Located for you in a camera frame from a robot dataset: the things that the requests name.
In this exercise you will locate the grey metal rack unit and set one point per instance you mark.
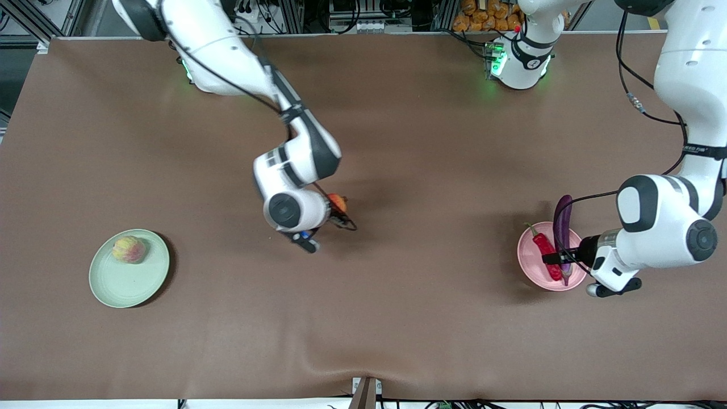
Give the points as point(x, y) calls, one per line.
point(363, 25)

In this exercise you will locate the orange round items heap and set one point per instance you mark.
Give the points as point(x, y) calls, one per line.
point(471, 20)

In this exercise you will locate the red pomegranate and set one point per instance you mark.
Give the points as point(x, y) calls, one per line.
point(337, 203)

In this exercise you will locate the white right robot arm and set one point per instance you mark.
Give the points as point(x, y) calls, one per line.
point(216, 45)

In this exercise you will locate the green round plate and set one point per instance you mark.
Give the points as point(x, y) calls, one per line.
point(113, 289)

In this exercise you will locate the white power strip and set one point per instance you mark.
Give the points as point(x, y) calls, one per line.
point(250, 14)

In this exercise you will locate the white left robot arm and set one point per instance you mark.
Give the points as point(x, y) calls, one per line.
point(693, 57)

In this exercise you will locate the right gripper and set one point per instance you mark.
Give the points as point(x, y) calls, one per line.
point(336, 216)

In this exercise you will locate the aluminium frame bar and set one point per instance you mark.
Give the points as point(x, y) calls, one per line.
point(34, 25)

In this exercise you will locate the red chili pepper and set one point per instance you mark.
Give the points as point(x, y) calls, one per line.
point(542, 244)

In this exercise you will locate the yellow-pink apple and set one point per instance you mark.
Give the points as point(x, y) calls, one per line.
point(129, 250)

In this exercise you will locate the pink round plate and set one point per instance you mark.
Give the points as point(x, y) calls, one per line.
point(531, 267)

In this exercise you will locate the brown table cover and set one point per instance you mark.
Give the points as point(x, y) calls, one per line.
point(397, 318)

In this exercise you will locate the purple eggplant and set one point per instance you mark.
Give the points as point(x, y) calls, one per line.
point(562, 221)

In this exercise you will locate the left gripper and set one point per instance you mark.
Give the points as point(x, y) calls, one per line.
point(586, 249)

